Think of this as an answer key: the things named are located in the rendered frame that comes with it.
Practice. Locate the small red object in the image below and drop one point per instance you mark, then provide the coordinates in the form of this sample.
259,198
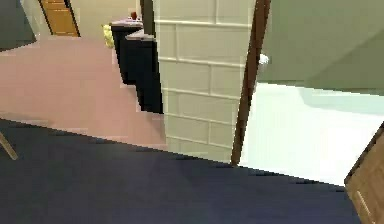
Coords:
133,15

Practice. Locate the white round door knob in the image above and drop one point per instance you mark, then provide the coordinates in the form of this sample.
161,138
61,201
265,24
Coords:
263,59

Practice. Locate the black cabinet with pale top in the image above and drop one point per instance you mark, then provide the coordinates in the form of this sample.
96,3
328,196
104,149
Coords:
123,50
146,73

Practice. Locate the yellow lumpy object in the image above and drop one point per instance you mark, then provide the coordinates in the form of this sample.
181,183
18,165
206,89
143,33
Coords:
108,36

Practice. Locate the cream panelled room door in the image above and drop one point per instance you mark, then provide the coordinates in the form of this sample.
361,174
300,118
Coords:
200,83

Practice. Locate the orange wooden room door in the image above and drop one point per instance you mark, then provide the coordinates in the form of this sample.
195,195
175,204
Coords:
60,16

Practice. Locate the tan wooden furniture leg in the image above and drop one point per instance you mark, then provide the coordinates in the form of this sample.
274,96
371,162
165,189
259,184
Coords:
7,146

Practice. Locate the brown wooden room door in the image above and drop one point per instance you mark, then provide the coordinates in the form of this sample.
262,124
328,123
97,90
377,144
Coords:
368,186

